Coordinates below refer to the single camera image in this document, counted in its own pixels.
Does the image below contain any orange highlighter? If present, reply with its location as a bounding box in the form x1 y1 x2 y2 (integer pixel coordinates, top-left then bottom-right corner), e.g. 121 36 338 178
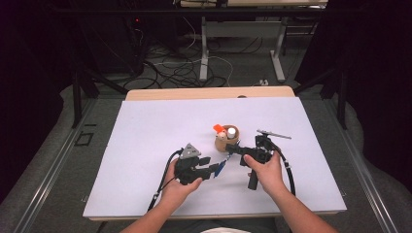
212 122 228 135

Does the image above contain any person's white shirt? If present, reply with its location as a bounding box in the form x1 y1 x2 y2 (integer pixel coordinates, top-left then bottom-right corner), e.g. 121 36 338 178
195 225 248 233

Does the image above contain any black equipment cabinet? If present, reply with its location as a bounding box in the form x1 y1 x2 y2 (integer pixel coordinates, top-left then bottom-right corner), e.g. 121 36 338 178
76 13 148 76

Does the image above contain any black curtain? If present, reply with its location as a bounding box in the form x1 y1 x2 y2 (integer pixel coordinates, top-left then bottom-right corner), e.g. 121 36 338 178
294 0 412 195
0 0 77 203

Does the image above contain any white metal frame desk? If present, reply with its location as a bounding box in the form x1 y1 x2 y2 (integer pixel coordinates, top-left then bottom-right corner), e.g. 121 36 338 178
179 0 328 83

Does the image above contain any metal floor rail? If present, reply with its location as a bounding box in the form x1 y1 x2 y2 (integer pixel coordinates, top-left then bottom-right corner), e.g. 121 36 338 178
323 98 400 233
12 98 99 233

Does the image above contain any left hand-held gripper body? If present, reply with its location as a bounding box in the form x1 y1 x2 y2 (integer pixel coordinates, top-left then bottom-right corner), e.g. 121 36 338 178
174 143 206 186

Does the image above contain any tangle of floor cables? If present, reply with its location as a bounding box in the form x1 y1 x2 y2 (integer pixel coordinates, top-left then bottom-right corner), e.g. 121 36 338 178
122 16 235 90

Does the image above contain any white table mat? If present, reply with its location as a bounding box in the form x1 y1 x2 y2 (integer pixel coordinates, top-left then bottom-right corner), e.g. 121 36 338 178
82 96 348 218

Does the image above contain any black metal stand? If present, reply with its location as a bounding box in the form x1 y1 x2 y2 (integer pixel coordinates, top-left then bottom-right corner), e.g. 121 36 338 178
292 62 350 131
70 62 130 129

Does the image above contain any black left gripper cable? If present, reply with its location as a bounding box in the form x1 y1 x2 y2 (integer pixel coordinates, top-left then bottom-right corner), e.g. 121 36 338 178
147 148 185 213

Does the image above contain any brown tape roll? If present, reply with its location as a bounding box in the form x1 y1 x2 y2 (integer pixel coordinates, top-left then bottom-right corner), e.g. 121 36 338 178
214 124 242 153

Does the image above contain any person's left hand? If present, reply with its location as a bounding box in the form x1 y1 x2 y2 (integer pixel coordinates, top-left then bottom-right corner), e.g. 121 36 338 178
159 159 203 206

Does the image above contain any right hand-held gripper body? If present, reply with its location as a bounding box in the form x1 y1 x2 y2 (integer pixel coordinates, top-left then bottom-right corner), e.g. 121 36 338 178
239 129 292 191

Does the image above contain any person's right hand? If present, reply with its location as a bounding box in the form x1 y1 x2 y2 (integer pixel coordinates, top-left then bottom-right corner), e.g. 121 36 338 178
243 150 289 196

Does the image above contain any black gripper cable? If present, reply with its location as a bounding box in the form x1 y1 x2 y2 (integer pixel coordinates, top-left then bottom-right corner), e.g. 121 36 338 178
147 148 185 213
267 139 297 198

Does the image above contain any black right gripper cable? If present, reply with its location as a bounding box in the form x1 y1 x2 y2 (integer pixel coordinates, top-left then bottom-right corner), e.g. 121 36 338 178
267 139 297 198

